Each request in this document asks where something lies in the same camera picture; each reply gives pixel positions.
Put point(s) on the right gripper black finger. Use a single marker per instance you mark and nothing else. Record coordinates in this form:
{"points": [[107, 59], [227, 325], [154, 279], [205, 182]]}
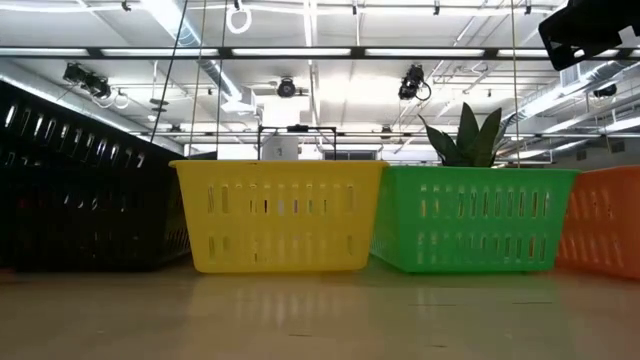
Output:
{"points": [[590, 25]]}

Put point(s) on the orange slotted plastic basket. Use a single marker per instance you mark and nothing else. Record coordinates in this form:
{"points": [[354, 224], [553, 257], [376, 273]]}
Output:
{"points": [[615, 177]]}

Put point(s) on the green slotted plastic basket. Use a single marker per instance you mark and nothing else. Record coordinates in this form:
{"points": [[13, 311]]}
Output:
{"points": [[475, 177]]}

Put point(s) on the black slotted plastic basket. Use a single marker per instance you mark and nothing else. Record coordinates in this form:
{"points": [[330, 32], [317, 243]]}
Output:
{"points": [[30, 150], [125, 235]]}

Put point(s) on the snake plant in white pot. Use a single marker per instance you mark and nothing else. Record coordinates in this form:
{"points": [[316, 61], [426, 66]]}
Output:
{"points": [[470, 140]]}

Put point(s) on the black ceiling-mounted device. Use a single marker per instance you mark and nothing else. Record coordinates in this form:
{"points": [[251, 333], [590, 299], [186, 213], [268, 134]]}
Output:
{"points": [[95, 87], [412, 82]]}

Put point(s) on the black metal stand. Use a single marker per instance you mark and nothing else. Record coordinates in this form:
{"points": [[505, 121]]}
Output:
{"points": [[297, 128]]}

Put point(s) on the white box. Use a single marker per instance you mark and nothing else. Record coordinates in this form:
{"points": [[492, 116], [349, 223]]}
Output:
{"points": [[280, 148]]}

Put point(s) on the yellow slotted plastic basket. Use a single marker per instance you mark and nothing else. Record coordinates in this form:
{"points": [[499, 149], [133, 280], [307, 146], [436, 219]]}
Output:
{"points": [[280, 175]]}

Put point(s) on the overhead LED light bar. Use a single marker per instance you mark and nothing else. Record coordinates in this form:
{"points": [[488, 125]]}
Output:
{"points": [[225, 52]]}

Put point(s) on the black aluminium table frame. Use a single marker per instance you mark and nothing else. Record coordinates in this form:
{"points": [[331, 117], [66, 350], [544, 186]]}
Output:
{"points": [[575, 135]]}

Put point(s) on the round black overhead camera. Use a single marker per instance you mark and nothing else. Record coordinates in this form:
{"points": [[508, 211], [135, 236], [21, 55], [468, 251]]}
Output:
{"points": [[286, 89]]}

